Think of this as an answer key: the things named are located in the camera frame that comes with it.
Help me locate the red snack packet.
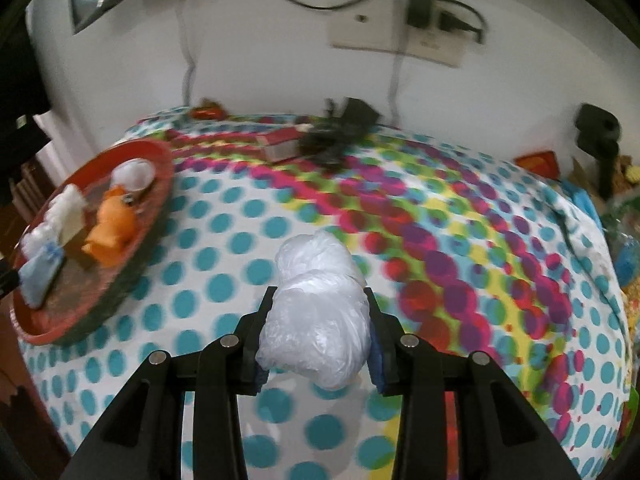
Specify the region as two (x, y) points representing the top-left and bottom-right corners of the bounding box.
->
(515, 152), (560, 178)

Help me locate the small red barcode box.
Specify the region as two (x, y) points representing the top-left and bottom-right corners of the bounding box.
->
(257, 127), (306, 163)

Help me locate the red candy wrapper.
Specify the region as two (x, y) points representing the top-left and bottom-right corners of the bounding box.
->
(192, 101), (226, 121)

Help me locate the white sock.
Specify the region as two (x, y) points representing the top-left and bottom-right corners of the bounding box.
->
(44, 184), (88, 231)
(110, 157), (157, 196)

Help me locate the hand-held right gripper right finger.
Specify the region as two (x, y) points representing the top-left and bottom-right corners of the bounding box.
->
(362, 287), (583, 480)

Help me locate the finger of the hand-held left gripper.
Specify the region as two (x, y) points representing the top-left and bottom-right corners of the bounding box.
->
(0, 257), (21, 298)

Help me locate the round red tray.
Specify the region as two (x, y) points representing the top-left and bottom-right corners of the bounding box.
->
(11, 139), (175, 347)

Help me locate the thin black hanging cable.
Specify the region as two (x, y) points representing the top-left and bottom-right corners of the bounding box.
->
(182, 0), (198, 106)

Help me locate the clear bag of colourful toys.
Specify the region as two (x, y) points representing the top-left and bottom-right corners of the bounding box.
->
(600, 155), (640, 341)

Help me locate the black clamp stand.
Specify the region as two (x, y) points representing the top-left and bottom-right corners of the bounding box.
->
(575, 103), (621, 198)

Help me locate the polka dot tablecloth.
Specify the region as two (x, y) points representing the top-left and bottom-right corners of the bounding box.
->
(17, 105), (633, 480)

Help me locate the clear plastic bag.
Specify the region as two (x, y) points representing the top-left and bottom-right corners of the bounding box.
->
(255, 230), (375, 392)

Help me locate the wooden chair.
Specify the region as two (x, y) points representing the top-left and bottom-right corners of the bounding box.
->
(10, 157), (56, 241)

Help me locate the black hanging garment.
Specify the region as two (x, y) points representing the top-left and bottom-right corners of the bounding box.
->
(0, 25), (53, 206)

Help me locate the orange plush toy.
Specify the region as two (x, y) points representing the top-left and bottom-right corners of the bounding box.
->
(81, 185), (138, 267)

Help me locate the blue cloth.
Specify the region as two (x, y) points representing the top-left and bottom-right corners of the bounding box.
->
(565, 182), (603, 226)

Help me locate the black angled plug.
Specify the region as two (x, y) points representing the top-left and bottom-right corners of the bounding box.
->
(435, 7), (488, 43)

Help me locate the white single outlet plate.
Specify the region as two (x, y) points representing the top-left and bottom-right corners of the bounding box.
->
(327, 7), (408, 53)

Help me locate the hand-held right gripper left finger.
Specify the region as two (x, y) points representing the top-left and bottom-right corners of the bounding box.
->
(60, 285), (278, 480)

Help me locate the white multi outlet plate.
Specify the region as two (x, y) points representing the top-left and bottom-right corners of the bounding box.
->
(402, 0), (471, 68)

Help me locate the light blue sock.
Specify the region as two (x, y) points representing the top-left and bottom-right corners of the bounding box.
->
(19, 242), (68, 308)

